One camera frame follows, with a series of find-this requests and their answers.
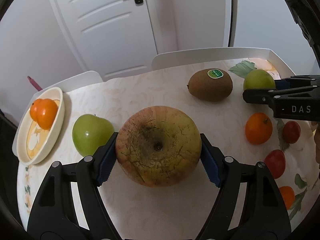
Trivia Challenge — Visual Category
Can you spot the pink plastic tool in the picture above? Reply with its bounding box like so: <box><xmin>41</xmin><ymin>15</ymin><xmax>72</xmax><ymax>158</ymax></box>
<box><xmin>27</xmin><ymin>76</ymin><xmax>42</xmax><ymax>92</ymax></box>

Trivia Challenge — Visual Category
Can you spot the red cherry tomato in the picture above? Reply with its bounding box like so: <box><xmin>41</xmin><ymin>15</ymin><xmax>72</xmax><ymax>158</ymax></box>
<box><xmin>283</xmin><ymin>121</ymin><xmax>301</xmax><ymax>144</ymax></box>
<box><xmin>264</xmin><ymin>150</ymin><xmax>286</xmax><ymax>179</ymax></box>

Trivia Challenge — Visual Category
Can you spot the cream oval fruit bowl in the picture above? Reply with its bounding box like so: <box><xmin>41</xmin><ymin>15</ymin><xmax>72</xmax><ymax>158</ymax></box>
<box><xmin>16</xmin><ymin>87</ymin><xmax>65</xmax><ymax>166</ymax></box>

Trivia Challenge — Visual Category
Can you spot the black curved gripper mount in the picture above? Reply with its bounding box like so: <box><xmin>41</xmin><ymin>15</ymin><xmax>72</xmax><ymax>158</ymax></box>
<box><xmin>284</xmin><ymin>0</ymin><xmax>319</xmax><ymax>65</ymax></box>

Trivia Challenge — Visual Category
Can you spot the brown kiwi with sticker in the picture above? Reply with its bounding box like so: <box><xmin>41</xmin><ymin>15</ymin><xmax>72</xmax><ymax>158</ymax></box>
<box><xmin>187</xmin><ymin>68</ymin><xmax>233</xmax><ymax>102</ymax></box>

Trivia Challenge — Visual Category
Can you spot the orange persimmon in bowl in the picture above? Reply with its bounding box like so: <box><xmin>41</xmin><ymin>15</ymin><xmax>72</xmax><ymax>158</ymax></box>
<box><xmin>29</xmin><ymin>99</ymin><xmax>58</xmax><ymax>130</ymax></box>

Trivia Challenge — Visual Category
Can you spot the white panelled door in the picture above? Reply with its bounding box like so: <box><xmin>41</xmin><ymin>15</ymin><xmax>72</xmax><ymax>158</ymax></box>
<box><xmin>49</xmin><ymin>0</ymin><xmax>157</xmax><ymax>80</ymax></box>

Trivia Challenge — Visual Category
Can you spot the small green apple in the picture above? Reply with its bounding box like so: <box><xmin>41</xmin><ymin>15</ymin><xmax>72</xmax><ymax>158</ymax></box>
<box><xmin>243</xmin><ymin>69</ymin><xmax>276</xmax><ymax>90</ymax></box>

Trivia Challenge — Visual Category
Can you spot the large russet yellow-red apple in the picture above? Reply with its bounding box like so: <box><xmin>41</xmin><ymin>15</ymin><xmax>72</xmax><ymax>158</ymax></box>
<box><xmin>116</xmin><ymin>106</ymin><xmax>202</xmax><ymax>187</ymax></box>

